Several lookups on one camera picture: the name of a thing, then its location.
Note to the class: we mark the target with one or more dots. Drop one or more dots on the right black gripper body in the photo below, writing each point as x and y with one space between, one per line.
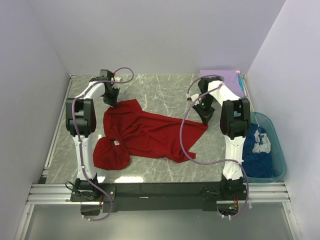
205 104

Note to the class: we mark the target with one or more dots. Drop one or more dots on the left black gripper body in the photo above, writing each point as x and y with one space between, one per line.
114 92

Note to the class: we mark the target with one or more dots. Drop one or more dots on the red t shirt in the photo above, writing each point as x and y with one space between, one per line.
131 131

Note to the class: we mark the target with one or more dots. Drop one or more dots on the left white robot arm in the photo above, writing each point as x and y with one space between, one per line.
81 121

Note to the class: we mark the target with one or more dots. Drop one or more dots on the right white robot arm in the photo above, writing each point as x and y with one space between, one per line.
235 121

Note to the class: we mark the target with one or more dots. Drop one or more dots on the folded purple t shirt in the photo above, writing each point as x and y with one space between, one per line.
230 79

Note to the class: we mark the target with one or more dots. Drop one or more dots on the folded light blue t shirt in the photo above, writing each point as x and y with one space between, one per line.
241 82

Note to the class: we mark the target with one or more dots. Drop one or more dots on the folded pink t shirt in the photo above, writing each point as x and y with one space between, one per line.
244 94

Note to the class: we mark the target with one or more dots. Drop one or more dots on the blue plastic bin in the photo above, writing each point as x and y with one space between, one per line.
278 160

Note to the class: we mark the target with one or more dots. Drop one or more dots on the black base beam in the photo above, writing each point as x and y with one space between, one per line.
159 196

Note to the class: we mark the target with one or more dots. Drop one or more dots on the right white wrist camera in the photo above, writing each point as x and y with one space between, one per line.
193 97

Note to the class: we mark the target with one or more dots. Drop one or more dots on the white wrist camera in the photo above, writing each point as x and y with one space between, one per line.
116 78
193 97

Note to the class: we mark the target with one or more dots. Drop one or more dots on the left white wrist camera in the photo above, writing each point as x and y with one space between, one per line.
116 78

